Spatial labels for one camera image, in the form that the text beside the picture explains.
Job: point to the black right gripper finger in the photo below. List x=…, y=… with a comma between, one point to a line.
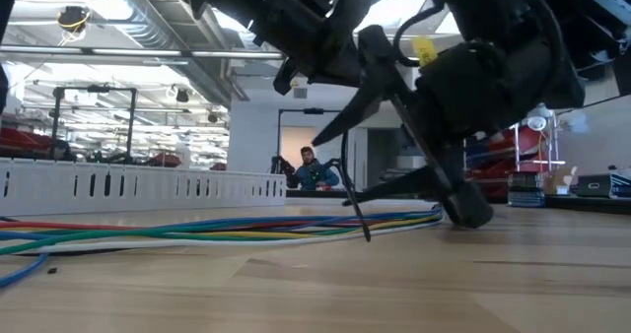
x=409, y=182
x=365, y=109

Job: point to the black zip tie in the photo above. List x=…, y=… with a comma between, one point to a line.
x=360, y=219

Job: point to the black background robot arm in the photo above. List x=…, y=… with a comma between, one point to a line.
x=282, y=168
x=335, y=168

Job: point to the dark grey cabinet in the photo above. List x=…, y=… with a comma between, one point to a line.
x=382, y=155

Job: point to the metal rack with red bins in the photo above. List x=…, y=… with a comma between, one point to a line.
x=503, y=141

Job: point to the person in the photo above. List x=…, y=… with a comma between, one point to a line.
x=313, y=168

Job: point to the white desk lamp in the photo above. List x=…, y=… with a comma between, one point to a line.
x=536, y=122

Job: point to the stack of blue boxes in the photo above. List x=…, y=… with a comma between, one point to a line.
x=525, y=190

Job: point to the brown cardboard box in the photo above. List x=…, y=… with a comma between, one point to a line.
x=562, y=178

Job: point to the black ceiling spotlight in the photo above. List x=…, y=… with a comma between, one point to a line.
x=182, y=95

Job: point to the black case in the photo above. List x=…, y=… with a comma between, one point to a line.
x=596, y=185

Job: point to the long ceiling light bar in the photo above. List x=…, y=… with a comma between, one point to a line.
x=138, y=52

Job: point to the small red equipment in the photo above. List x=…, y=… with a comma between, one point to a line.
x=165, y=160

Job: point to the black round ceiling device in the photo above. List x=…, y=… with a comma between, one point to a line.
x=73, y=19

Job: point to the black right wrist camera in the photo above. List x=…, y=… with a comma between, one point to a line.
x=458, y=72

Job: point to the black station frame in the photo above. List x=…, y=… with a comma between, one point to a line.
x=132, y=126
x=279, y=141

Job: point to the silver ventilation duct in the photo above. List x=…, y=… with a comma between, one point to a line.
x=148, y=22

